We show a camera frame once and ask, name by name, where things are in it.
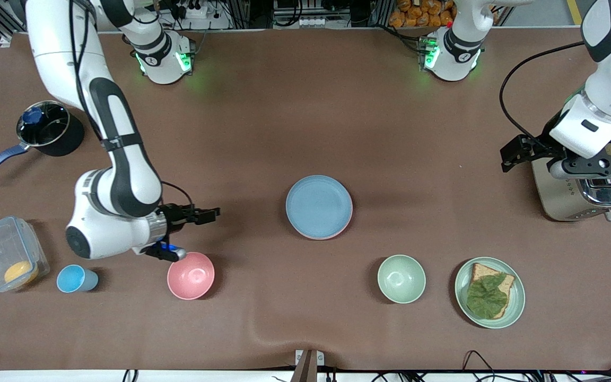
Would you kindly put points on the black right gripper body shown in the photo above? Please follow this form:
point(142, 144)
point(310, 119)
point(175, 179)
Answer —
point(174, 217)

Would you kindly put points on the blue plate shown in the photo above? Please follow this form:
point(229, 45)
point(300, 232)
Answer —
point(319, 206)

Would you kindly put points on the pink plate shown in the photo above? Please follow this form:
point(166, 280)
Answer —
point(320, 238)

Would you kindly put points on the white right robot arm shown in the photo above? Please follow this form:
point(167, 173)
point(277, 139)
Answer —
point(120, 185)

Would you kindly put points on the pink bowl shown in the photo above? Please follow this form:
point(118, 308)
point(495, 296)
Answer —
point(191, 276)

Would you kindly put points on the silver toaster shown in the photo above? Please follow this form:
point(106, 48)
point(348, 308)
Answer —
point(565, 204)

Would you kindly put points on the bread slice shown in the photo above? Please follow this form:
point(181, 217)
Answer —
point(483, 270)

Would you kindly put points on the blue cup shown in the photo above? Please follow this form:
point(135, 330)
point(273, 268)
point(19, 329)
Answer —
point(72, 279)

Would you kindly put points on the green plate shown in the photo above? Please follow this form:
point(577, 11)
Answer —
point(518, 297)

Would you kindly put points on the green lettuce leaf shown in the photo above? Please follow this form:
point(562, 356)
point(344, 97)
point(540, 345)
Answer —
point(486, 300)

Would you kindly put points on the brown table cloth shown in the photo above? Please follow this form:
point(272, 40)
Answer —
point(305, 106)

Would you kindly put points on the glass lid with blue knob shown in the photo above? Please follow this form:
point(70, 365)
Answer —
point(45, 124)

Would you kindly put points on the bag of orange snacks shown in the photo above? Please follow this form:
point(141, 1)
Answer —
point(417, 13)

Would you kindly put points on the green bowl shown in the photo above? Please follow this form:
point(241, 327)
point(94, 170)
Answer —
point(401, 279)

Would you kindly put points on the orange round food piece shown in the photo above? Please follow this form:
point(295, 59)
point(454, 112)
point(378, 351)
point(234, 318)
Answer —
point(19, 272)

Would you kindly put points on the white power strip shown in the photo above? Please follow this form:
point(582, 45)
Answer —
point(191, 10)

